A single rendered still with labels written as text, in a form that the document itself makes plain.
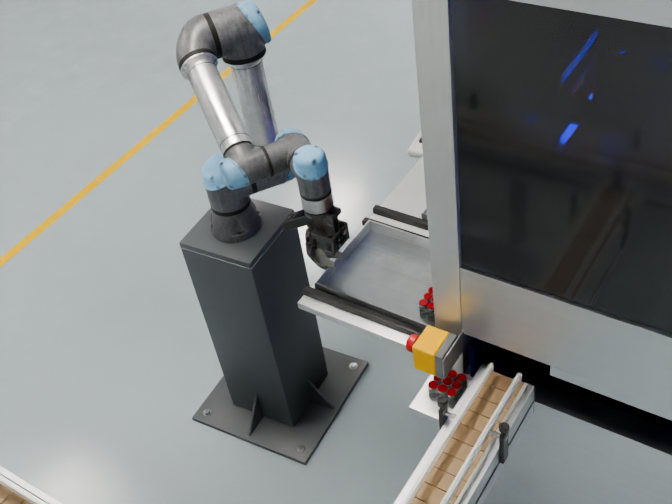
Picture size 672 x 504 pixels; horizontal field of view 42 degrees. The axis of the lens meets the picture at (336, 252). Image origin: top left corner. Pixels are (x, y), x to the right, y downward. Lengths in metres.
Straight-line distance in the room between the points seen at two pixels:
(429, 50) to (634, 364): 0.70
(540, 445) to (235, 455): 1.27
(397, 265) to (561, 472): 0.63
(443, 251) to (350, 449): 1.35
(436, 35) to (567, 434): 0.95
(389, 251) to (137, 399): 1.34
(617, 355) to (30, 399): 2.31
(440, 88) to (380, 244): 0.87
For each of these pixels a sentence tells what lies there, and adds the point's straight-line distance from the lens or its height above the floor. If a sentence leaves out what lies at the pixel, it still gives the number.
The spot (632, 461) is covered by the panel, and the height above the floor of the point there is 0.81.
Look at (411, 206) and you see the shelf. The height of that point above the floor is 0.88.
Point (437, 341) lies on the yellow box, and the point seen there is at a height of 1.03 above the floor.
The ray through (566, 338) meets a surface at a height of 1.11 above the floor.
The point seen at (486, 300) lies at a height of 1.14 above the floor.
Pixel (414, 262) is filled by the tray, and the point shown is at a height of 0.88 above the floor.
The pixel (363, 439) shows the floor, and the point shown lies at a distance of 2.98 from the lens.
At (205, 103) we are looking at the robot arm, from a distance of 2.13.
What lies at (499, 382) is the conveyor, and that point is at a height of 0.93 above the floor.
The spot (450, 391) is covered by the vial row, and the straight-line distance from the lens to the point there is 1.90.
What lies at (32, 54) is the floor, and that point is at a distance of 5.60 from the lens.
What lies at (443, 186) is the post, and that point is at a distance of 1.62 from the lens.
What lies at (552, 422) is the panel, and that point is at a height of 0.83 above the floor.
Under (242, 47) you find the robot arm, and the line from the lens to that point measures 2.26.
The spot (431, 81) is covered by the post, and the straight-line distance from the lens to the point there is 1.50.
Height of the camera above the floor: 2.43
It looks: 43 degrees down
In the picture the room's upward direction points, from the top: 10 degrees counter-clockwise
